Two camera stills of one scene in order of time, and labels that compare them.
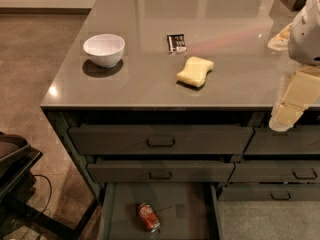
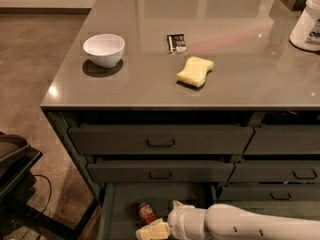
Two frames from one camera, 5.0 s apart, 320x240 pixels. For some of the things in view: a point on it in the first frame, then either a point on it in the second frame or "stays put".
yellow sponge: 195,71 stays put
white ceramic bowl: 105,50 stays put
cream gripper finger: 281,41 -> 187,222
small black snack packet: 176,42 stays put
